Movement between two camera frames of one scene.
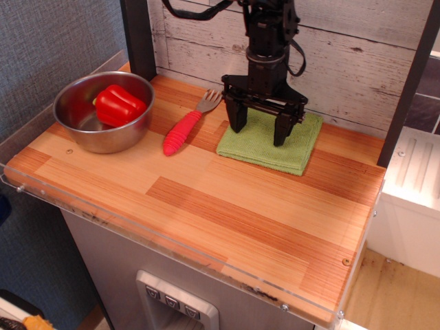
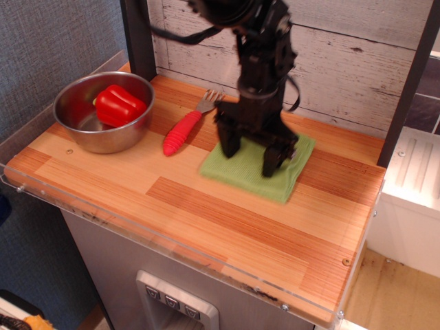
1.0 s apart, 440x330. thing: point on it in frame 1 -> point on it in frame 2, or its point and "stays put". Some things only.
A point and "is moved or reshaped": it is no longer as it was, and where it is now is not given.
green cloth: x=255 y=143 is moved or reshaped
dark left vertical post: x=137 y=25 stays put
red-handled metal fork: x=177 y=135 stays put
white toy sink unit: x=405 y=224 stays put
